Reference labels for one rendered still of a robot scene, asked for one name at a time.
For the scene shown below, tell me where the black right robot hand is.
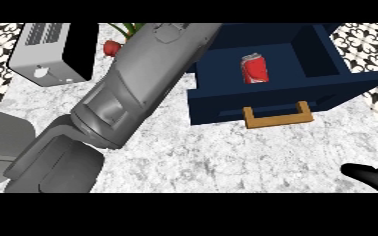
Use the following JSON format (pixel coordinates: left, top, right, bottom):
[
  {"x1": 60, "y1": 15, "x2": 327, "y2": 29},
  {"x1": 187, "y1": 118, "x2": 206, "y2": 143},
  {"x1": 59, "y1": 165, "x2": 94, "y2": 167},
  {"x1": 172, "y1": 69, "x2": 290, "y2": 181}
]
[{"x1": 339, "y1": 162, "x2": 378, "y2": 191}]

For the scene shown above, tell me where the navy blue drawer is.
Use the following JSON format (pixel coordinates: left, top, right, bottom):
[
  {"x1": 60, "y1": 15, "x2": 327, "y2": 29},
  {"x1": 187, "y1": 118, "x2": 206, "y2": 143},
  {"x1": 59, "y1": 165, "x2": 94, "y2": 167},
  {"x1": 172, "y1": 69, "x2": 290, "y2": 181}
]
[{"x1": 185, "y1": 22, "x2": 378, "y2": 126}]

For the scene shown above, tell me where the red soda can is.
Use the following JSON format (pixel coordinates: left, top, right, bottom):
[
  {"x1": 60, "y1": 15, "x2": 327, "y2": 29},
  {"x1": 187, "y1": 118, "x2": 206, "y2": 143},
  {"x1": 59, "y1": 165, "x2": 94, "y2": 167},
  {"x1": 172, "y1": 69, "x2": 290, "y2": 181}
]
[{"x1": 239, "y1": 52, "x2": 271, "y2": 85}]

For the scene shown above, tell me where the grey toaster appliance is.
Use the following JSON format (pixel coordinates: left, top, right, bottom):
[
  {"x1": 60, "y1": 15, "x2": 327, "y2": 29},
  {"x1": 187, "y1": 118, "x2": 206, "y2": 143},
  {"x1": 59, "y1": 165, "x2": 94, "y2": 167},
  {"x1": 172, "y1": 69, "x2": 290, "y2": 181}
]
[{"x1": 7, "y1": 22, "x2": 100, "y2": 88}]

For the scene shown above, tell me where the wooden drawer handle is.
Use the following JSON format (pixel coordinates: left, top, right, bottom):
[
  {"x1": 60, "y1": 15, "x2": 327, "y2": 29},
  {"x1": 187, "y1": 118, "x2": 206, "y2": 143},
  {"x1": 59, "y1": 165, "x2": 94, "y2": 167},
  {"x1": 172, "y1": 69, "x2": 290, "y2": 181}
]
[{"x1": 242, "y1": 100, "x2": 315, "y2": 130}]

